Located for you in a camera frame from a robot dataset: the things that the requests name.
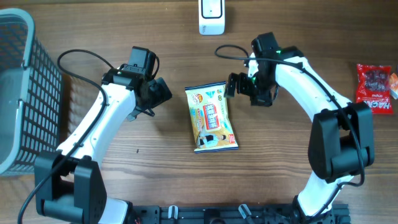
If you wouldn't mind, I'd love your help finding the cream snack bag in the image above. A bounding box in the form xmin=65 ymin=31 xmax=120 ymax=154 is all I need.
xmin=185 ymin=82 xmax=239 ymax=153

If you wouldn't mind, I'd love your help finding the red snack packet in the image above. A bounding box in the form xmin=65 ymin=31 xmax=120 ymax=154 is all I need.
xmin=356 ymin=64 xmax=393 ymax=114

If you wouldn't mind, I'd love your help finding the orange small box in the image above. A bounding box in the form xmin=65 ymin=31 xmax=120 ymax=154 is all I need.
xmin=389 ymin=73 xmax=398 ymax=100

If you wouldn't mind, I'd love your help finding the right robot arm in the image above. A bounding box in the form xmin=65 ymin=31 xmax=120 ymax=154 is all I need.
xmin=224 ymin=32 xmax=374 ymax=223

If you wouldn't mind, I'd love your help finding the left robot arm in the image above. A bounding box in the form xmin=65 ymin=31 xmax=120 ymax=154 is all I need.
xmin=29 ymin=47 xmax=172 ymax=223

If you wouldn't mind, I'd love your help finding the white barcode scanner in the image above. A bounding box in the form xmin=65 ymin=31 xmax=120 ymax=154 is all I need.
xmin=198 ymin=0 xmax=226 ymax=35

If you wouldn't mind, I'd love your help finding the grey plastic shopping basket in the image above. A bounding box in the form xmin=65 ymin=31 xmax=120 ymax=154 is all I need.
xmin=1 ymin=8 xmax=63 ymax=177

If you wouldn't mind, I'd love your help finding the black right camera cable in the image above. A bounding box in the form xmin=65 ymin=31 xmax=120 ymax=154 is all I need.
xmin=214 ymin=44 xmax=366 ymax=223

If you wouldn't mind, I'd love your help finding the black camera cable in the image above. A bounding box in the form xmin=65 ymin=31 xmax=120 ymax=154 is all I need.
xmin=214 ymin=44 xmax=366 ymax=223
xmin=17 ymin=49 xmax=161 ymax=224

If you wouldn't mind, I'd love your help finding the black left camera cable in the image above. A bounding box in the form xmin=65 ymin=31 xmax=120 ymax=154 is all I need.
xmin=17 ymin=49 xmax=161 ymax=224

